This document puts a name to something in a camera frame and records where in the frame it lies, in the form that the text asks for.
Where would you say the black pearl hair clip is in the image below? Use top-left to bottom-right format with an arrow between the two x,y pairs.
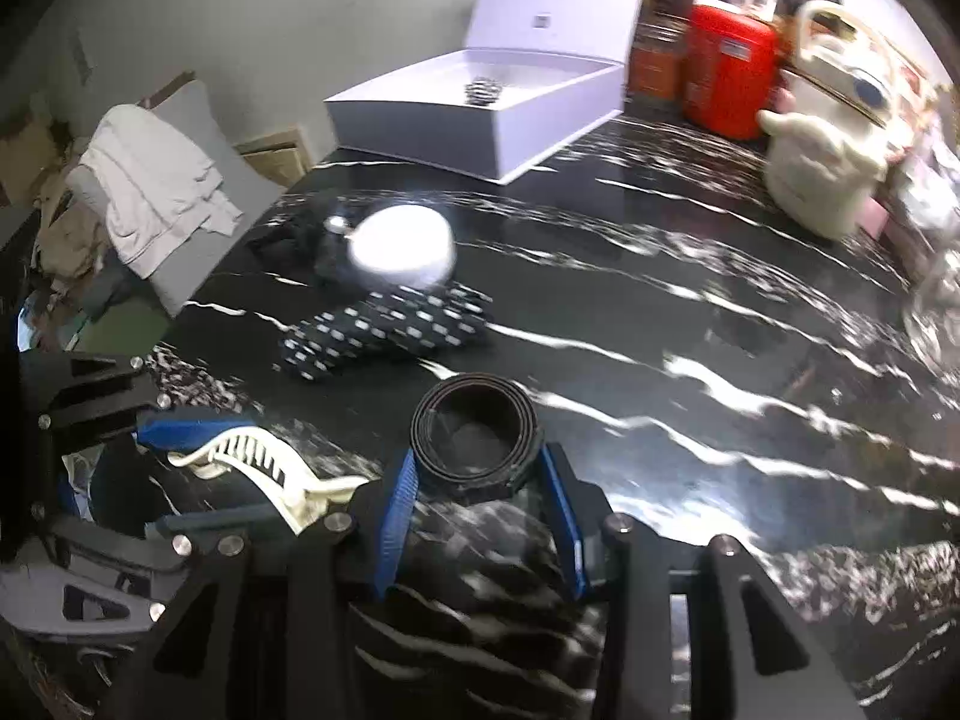
247,206 -> 359,289

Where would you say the cream claw hair clip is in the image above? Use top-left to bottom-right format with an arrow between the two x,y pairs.
167,426 -> 368,535

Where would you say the clear glass mug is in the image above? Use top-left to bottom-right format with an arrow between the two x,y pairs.
903,241 -> 960,387

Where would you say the white cloth on pillow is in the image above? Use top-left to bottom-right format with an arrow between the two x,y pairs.
80,104 -> 242,278

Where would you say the black white gingham scrunchie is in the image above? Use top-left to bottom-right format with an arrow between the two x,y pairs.
466,76 -> 503,107

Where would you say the black belt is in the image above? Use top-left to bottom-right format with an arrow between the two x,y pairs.
409,372 -> 544,505

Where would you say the red canister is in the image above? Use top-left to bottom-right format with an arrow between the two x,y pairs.
682,4 -> 778,142

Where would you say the black polka dot scrunchie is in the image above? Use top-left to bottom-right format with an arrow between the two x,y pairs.
280,283 -> 491,382

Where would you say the open lavender gift box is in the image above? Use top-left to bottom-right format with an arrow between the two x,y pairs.
325,0 -> 641,185

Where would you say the orange jar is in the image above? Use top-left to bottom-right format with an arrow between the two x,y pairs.
628,16 -> 688,103

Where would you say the white cartoon kettle bottle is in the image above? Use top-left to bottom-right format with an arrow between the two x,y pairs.
758,0 -> 895,241

